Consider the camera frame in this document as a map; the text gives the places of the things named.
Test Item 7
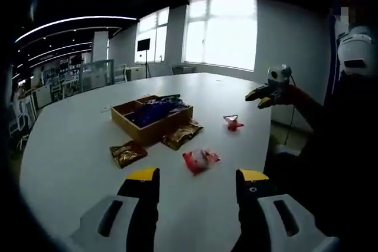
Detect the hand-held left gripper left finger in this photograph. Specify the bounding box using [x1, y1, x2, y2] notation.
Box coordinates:
[70, 168, 161, 252]

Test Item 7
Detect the white cabinet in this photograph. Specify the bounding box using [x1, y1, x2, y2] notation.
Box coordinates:
[123, 66, 145, 81]

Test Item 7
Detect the curved ceiling light strip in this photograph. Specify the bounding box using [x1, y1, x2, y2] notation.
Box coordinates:
[16, 15, 139, 43]

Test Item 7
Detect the blue Oreo cookie packet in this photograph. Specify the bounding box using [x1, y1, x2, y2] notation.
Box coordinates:
[129, 107, 166, 127]

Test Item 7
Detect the pink marshmallow packet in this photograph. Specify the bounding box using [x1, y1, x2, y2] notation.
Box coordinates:
[182, 148, 221, 176]
[223, 114, 245, 132]

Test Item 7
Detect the person's right hand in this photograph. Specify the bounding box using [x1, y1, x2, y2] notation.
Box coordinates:
[274, 84, 305, 107]

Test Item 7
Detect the large window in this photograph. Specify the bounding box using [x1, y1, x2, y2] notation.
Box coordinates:
[182, 0, 258, 72]

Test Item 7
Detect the grey mesh partition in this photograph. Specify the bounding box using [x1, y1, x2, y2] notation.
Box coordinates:
[81, 58, 115, 90]

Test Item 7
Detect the person's black shirt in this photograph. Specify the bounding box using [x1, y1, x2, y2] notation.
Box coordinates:
[265, 71, 378, 252]

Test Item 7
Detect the white chair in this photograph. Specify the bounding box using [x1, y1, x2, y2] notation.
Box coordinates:
[113, 63, 128, 83]

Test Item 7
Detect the wooden divided container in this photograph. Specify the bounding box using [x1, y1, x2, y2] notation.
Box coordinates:
[110, 95, 195, 147]

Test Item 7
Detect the black screen on stand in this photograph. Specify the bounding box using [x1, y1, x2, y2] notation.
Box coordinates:
[137, 38, 151, 80]

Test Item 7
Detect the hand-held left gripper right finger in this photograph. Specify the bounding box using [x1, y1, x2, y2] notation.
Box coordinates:
[235, 168, 325, 252]

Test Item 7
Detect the white table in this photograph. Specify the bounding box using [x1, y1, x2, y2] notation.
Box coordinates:
[19, 72, 274, 252]

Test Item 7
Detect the white chest-worn device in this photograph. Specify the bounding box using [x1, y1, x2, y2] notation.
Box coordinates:
[337, 26, 373, 77]

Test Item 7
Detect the small window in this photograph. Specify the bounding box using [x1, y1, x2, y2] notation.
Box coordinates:
[134, 6, 171, 64]

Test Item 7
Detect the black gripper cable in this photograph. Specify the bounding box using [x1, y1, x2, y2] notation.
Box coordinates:
[283, 73, 296, 145]

